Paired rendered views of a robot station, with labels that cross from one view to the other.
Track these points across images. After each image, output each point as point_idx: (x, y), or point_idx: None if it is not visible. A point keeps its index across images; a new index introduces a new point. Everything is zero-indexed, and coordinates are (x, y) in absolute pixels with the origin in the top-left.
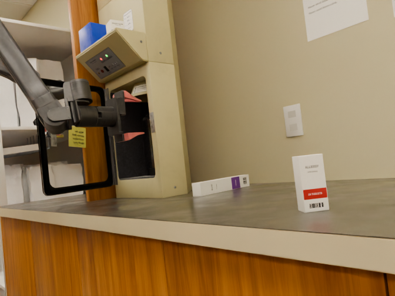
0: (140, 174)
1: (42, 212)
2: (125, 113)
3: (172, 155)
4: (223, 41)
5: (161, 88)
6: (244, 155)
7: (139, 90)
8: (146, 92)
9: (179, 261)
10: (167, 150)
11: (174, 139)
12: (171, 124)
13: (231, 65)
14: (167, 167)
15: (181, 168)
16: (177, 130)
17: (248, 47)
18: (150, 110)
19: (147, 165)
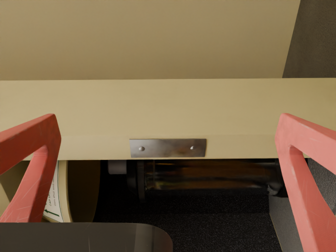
0: (270, 228)
1: None
2: (135, 227)
3: (281, 100)
4: (0, 26)
5: (53, 111)
6: (237, 2)
7: (54, 199)
8: (62, 173)
9: None
10: (265, 109)
11: (224, 92)
12: (175, 95)
13: (49, 10)
14: (326, 113)
15: (311, 83)
16: (195, 84)
17: None
18: (120, 153)
19: (245, 209)
